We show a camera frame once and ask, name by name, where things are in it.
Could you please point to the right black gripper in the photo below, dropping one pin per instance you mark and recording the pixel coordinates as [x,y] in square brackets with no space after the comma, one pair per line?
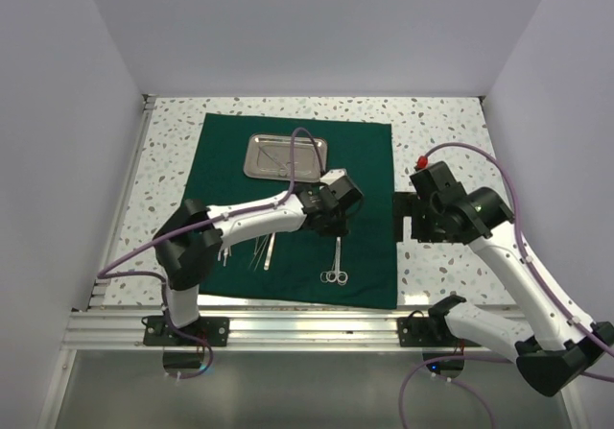
[409,203]

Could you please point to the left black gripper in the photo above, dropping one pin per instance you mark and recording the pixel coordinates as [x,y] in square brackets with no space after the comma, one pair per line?
[339,229]

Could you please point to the thin steel tweezers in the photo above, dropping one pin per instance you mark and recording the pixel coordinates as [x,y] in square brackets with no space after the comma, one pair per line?
[260,245]

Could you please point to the dark green surgical cloth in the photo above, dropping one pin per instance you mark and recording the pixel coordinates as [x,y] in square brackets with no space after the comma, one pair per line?
[330,260]

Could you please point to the steel surgical scissors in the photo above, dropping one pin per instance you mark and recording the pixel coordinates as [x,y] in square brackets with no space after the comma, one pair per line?
[334,274]

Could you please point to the wide steel tweezers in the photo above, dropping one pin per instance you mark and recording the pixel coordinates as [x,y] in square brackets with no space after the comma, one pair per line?
[270,248]

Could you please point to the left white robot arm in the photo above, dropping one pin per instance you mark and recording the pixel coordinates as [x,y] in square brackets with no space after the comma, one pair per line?
[190,242]

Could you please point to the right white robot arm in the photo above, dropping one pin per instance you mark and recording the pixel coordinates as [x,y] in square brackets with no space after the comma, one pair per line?
[556,342]

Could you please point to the steel instrument tray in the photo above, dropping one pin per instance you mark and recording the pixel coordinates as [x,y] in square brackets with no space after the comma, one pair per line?
[309,158]

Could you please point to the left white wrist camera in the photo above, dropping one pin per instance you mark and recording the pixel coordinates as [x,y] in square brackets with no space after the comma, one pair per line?
[331,176]

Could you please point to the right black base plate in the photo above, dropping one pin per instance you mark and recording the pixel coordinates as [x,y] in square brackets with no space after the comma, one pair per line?
[416,331]

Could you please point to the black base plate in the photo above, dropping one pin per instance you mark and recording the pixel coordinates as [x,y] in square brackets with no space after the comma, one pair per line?
[214,330]
[416,331]

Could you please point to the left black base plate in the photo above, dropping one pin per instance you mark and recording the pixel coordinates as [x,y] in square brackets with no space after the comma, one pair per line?
[214,330]

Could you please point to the left side aluminium rail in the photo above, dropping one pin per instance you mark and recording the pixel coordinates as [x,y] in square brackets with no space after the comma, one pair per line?
[125,192]

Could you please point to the aluminium mounting rail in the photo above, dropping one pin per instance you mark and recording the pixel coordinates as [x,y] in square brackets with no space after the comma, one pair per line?
[266,328]

